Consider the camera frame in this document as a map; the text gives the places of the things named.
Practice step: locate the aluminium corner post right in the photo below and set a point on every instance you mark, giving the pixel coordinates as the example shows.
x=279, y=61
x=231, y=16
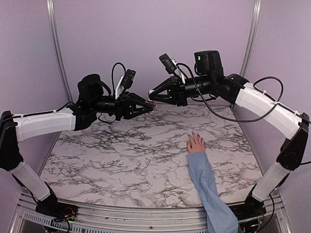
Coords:
x=252, y=36

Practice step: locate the aluminium front frame rail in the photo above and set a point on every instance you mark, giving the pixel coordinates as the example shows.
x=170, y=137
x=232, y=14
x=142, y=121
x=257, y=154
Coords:
x=92, y=218

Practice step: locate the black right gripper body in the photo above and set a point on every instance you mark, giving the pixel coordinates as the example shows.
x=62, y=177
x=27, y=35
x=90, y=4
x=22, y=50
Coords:
x=180, y=93

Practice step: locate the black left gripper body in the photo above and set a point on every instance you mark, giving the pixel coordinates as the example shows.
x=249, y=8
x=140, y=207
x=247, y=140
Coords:
x=120, y=107

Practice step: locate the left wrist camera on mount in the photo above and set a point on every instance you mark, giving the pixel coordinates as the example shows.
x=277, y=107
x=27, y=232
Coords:
x=124, y=83

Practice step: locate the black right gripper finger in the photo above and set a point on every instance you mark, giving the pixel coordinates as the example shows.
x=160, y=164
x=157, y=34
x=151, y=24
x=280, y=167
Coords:
x=164, y=87
x=164, y=99

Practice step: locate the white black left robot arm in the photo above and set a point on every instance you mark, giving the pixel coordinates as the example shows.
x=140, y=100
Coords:
x=94, y=97

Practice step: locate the dark red nail polish bottle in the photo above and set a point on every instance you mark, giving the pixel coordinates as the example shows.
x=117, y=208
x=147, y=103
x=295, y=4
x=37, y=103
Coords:
x=151, y=105

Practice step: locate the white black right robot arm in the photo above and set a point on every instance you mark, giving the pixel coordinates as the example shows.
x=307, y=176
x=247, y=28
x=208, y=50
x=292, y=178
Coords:
x=237, y=90

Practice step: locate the aluminium corner post left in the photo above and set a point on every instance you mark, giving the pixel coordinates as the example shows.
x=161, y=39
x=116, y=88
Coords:
x=57, y=49

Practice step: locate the person's hand with painted nails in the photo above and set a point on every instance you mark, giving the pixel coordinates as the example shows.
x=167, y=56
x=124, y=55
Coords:
x=195, y=143

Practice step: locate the aluminium corner post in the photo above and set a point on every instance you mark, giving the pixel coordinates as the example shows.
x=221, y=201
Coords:
x=252, y=36
x=57, y=49

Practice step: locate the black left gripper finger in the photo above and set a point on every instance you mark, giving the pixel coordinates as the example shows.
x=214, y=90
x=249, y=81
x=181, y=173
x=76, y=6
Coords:
x=137, y=99
x=132, y=111

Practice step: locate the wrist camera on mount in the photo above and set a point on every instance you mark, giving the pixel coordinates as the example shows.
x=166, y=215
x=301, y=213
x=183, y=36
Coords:
x=171, y=67
x=124, y=83

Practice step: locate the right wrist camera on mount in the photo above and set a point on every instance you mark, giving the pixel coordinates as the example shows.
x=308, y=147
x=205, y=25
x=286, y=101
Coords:
x=171, y=67

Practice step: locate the forearm in blue sleeve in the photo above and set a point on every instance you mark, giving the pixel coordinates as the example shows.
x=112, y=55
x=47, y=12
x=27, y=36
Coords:
x=220, y=218

